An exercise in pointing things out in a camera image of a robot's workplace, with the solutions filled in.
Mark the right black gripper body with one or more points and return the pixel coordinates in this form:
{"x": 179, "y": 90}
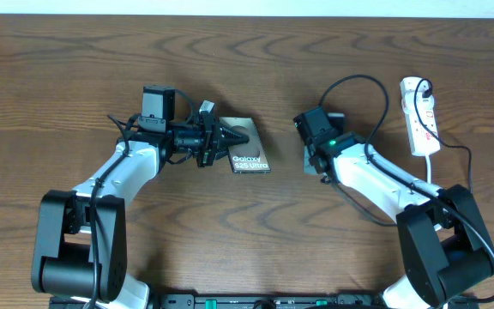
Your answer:
{"x": 310, "y": 153}

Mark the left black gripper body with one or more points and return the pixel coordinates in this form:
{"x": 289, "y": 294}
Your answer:
{"x": 189, "y": 137}

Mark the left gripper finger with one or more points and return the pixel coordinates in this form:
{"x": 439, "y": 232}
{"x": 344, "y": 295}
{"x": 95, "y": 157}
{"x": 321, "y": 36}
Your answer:
{"x": 206, "y": 158}
{"x": 229, "y": 138}

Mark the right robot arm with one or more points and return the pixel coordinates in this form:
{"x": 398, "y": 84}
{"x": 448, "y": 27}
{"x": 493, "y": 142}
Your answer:
{"x": 446, "y": 248}

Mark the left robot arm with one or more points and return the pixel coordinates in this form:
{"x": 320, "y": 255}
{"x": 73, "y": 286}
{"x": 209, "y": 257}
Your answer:
{"x": 80, "y": 247}

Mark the white power strip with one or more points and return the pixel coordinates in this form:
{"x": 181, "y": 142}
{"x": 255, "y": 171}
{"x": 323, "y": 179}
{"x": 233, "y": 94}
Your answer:
{"x": 417, "y": 102}

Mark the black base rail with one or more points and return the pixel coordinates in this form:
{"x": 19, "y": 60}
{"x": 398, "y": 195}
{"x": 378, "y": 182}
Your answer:
{"x": 191, "y": 301}

